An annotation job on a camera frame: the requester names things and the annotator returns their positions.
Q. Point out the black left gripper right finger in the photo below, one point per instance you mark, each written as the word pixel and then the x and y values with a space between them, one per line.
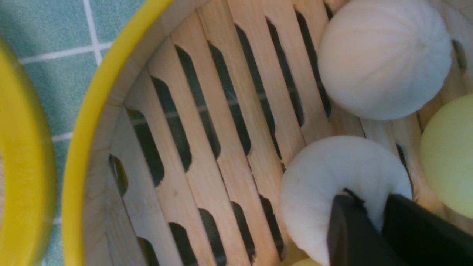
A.
pixel 420 238

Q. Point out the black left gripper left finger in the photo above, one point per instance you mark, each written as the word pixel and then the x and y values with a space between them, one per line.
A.
pixel 352 239

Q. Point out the yellow bun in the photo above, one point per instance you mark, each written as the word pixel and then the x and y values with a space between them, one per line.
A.
pixel 306 262
pixel 447 155

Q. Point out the white bun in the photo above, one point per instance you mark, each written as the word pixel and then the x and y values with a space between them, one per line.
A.
pixel 321 171
pixel 384 59

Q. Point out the bamboo steamer tray yellow rim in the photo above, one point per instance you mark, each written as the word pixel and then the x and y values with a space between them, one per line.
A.
pixel 191 119

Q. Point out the woven bamboo steamer lid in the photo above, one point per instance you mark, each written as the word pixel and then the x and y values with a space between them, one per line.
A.
pixel 29 167

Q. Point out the green checkered tablecloth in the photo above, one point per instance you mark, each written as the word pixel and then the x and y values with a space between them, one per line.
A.
pixel 61 43

